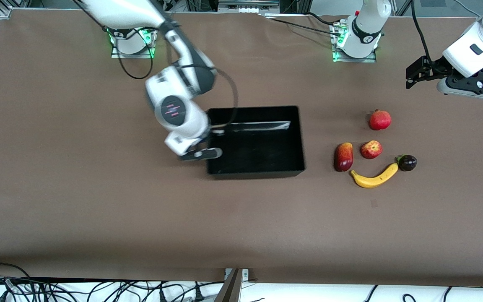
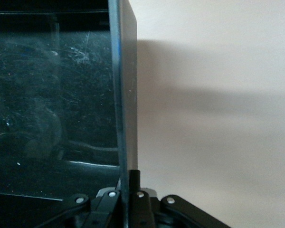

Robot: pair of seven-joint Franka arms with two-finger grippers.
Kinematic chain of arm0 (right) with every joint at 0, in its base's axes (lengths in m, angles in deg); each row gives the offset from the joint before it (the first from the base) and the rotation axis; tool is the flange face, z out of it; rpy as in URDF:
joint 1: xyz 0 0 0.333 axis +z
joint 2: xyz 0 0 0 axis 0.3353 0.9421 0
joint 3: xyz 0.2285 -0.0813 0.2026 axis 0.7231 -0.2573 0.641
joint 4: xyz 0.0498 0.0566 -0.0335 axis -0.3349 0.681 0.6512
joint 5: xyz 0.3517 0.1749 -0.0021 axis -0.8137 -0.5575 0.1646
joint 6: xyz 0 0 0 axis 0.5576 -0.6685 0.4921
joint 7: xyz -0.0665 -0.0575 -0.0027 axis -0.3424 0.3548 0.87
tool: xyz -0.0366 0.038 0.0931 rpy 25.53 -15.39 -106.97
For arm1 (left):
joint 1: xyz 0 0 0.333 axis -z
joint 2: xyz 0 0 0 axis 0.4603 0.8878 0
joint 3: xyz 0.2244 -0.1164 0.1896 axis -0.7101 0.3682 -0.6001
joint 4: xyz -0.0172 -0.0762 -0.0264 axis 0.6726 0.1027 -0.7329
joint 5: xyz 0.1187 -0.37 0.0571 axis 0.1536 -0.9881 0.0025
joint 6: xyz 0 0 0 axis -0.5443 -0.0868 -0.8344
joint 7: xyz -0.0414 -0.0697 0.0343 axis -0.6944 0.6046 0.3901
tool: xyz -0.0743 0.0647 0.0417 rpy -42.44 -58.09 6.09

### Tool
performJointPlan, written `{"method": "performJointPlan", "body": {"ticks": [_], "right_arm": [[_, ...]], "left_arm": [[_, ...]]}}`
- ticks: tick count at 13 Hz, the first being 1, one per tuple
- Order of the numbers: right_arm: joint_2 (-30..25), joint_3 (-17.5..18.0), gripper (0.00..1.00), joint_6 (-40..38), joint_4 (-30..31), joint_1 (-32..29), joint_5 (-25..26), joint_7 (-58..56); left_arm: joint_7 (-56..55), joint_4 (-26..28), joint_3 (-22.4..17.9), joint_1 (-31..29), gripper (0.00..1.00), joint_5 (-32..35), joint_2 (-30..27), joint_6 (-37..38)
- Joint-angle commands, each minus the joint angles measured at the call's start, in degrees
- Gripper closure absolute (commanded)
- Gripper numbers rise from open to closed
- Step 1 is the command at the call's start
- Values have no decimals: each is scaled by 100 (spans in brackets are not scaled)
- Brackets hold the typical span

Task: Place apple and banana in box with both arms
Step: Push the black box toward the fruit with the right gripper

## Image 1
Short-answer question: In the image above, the black plastic box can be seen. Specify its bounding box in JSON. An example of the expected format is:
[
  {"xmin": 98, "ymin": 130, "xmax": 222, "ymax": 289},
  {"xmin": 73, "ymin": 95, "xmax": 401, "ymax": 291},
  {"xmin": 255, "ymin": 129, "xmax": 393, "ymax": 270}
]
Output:
[{"xmin": 206, "ymin": 105, "xmax": 306, "ymax": 180}]

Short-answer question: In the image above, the red apple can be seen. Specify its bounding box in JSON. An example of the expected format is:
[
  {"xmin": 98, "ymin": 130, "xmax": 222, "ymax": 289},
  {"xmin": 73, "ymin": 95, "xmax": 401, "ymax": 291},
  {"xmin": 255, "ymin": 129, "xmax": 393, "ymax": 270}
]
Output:
[{"xmin": 360, "ymin": 140, "xmax": 383, "ymax": 159}]

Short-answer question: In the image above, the yellow banana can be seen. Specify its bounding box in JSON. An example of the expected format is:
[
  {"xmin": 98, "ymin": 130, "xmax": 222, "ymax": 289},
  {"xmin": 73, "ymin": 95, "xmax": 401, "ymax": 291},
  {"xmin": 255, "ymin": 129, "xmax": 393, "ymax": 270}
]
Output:
[{"xmin": 350, "ymin": 163, "xmax": 399, "ymax": 188}]

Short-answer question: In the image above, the red pomegranate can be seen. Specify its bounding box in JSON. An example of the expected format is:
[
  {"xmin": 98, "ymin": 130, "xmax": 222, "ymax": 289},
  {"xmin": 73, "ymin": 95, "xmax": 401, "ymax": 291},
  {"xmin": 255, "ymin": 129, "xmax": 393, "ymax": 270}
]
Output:
[{"xmin": 369, "ymin": 109, "xmax": 392, "ymax": 131}]

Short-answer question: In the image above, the dark purple eggplant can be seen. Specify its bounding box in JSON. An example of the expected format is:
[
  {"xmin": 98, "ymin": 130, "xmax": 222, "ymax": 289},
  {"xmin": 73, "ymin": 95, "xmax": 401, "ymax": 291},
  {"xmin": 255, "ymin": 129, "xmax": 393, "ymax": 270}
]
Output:
[{"xmin": 396, "ymin": 154, "xmax": 418, "ymax": 172}]

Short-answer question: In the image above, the red yellow mango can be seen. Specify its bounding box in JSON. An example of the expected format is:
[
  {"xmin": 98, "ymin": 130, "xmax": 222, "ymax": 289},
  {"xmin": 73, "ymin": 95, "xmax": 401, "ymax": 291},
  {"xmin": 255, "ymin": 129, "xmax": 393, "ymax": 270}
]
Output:
[{"xmin": 334, "ymin": 142, "xmax": 354, "ymax": 172}]

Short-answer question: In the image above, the dark metal bar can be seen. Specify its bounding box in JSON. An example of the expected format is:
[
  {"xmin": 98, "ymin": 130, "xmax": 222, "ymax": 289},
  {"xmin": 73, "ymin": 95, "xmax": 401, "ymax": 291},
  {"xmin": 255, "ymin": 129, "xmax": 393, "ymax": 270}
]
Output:
[{"xmin": 213, "ymin": 268, "xmax": 243, "ymax": 302}]

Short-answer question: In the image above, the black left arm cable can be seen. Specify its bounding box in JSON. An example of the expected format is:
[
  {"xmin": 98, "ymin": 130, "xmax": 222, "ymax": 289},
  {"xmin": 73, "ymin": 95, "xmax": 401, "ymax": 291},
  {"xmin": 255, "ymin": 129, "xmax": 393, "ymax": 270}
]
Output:
[{"xmin": 411, "ymin": 0, "xmax": 437, "ymax": 72}]

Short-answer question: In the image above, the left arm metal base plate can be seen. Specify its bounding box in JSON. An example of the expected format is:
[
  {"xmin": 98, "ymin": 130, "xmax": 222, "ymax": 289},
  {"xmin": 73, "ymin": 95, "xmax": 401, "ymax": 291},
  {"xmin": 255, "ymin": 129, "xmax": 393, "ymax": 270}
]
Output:
[{"xmin": 332, "ymin": 22, "xmax": 377, "ymax": 63}]

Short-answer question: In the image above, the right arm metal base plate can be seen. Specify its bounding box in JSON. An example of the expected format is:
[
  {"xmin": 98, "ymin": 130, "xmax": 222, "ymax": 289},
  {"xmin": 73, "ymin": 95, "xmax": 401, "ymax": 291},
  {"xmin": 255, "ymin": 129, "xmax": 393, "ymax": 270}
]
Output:
[{"xmin": 111, "ymin": 27, "xmax": 156, "ymax": 59}]

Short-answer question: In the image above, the small metal bracket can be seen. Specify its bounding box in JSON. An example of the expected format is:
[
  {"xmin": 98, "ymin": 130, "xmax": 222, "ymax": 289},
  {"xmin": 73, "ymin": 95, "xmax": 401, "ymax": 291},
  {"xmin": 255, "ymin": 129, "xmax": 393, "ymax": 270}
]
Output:
[{"xmin": 224, "ymin": 268, "xmax": 249, "ymax": 281}]

